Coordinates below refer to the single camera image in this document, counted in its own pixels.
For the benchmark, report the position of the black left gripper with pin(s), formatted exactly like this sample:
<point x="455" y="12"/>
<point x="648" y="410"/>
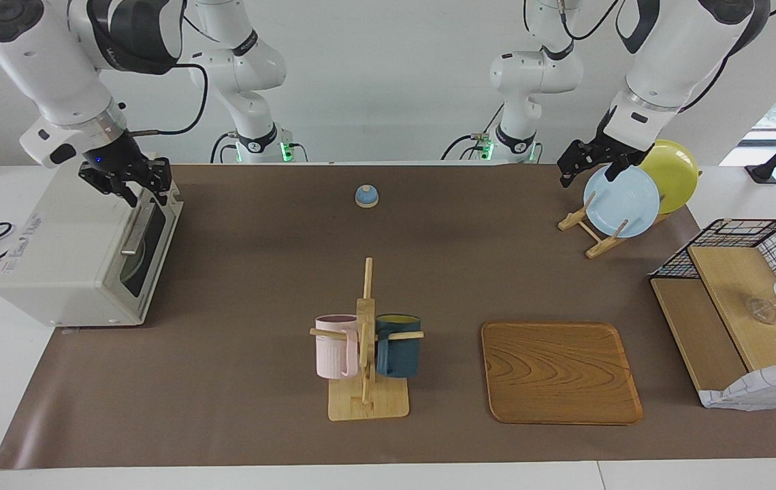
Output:
<point x="606" y="151"/>

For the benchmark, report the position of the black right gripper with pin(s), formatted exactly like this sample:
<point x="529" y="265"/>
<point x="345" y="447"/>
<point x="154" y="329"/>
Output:
<point x="119" y="163"/>

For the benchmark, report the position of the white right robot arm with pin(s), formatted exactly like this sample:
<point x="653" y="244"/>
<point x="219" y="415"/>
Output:
<point x="41" y="68"/>

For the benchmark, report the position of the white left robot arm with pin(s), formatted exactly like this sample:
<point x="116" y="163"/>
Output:
<point x="667" y="61"/>

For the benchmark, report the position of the white toaster oven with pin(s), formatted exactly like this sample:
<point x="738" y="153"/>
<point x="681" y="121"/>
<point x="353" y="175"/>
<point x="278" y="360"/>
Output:
<point x="61" y="245"/>

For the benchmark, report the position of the light blue plate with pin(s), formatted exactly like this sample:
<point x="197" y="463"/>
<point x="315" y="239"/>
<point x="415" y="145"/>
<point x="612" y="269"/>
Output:
<point x="623" y="201"/>

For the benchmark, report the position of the wooden plate rack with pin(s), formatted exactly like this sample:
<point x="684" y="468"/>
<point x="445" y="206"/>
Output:
<point x="595" y="246"/>

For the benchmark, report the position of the yellow plate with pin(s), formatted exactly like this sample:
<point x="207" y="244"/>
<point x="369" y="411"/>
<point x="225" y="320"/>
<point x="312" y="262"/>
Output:
<point x="677" y="177"/>

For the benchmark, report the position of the wooden serving tray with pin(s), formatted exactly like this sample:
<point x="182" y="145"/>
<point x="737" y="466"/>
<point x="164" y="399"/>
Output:
<point x="558" y="374"/>

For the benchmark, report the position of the brown table mat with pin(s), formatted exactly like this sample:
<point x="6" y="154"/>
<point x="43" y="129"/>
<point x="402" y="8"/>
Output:
<point x="238" y="381"/>

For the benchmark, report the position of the small clear glass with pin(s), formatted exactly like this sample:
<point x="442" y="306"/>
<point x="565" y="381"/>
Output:
<point x="764" y="310"/>

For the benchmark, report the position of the blue lid with wooden knob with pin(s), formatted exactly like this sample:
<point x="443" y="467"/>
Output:
<point x="367" y="197"/>

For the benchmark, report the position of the pink mug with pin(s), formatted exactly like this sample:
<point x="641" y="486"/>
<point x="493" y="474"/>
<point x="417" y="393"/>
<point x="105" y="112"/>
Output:
<point x="332" y="350"/>

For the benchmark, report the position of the dark blue mug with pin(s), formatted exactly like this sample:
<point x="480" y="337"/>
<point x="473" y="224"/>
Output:
<point x="398" y="354"/>

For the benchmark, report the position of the wooden box shelf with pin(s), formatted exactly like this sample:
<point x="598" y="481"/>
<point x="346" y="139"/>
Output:
<point x="769" y="388"/>

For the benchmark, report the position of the wooden mug tree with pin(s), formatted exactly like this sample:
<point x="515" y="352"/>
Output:
<point x="365" y="401"/>

